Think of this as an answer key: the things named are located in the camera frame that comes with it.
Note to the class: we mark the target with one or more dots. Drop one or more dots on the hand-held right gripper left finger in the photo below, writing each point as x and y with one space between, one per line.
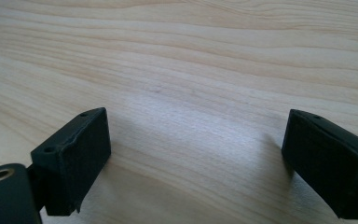
71 161

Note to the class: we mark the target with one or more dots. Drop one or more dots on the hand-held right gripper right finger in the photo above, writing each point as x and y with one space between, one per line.
326 161

